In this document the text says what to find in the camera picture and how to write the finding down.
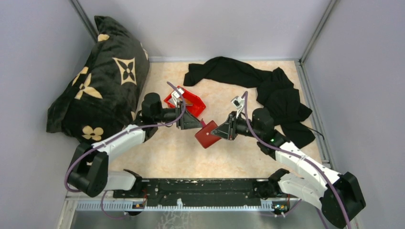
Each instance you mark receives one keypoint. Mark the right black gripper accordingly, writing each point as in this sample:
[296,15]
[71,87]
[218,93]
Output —
[229,129]

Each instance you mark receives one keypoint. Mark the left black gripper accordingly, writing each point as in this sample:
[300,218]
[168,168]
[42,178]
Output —
[188,121]

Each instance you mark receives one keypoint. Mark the red plastic bin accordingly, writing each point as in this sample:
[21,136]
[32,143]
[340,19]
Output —
[194,104]

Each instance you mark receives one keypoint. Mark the red leather card holder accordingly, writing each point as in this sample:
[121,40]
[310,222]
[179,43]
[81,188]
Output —
[204,136]

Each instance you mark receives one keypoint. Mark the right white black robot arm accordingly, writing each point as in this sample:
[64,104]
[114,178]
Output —
[338,196]

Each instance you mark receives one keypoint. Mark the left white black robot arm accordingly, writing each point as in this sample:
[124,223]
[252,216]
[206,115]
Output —
[89,169]

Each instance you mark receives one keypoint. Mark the stack of grey cards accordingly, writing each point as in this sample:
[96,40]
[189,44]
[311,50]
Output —
[174,101]

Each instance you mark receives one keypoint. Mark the black cloth garment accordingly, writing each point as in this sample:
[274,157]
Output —
[275,92]

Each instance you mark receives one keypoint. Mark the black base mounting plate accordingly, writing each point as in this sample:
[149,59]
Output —
[229,192]

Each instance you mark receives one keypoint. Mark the black floral patterned pillow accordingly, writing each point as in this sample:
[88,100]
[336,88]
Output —
[103,97]

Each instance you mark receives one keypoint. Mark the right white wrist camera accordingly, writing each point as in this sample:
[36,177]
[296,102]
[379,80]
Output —
[238,102]

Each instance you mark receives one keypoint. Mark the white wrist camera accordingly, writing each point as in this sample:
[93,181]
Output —
[238,102]
[178,92]

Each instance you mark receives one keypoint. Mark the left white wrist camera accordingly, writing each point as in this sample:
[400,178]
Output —
[178,92]

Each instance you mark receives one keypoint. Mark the aluminium frame rail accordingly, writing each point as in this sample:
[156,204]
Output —
[136,204]

